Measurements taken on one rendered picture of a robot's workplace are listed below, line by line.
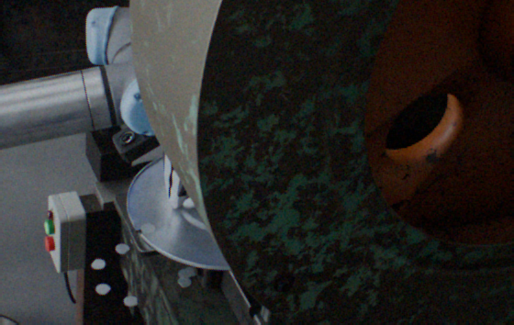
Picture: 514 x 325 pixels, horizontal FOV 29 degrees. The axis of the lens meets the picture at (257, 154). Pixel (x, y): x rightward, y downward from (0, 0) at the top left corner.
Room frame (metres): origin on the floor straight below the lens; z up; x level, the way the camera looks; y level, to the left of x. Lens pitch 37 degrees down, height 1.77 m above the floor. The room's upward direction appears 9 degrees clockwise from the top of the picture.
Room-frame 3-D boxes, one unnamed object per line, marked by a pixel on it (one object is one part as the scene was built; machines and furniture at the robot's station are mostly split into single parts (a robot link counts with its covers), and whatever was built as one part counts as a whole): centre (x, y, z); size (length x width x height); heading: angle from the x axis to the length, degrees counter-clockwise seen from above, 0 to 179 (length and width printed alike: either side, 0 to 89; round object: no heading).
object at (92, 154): (1.42, 0.27, 0.62); 0.10 x 0.06 x 0.20; 29
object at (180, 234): (1.18, 0.05, 0.79); 0.29 x 0.29 x 0.01
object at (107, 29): (1.12, 0.19, 1.09); 0.11 x 0.11 x 0.08; 20
